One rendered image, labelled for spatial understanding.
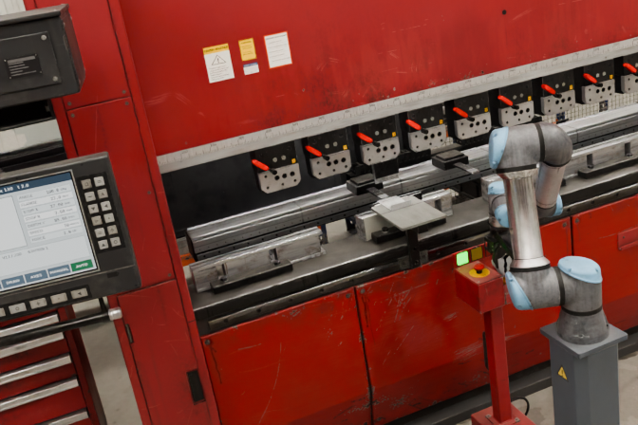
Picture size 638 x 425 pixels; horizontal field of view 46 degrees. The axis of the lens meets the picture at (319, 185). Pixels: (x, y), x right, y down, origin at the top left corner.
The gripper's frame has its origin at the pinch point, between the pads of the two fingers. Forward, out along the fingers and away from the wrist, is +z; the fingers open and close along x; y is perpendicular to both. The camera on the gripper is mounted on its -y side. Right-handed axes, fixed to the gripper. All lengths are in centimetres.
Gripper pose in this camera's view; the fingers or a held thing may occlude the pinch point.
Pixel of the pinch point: (504, 274)
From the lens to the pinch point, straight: 280.5
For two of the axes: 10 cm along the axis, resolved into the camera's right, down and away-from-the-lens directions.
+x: -9.2, 2.6, -3.1
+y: -3.8, -3.3, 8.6
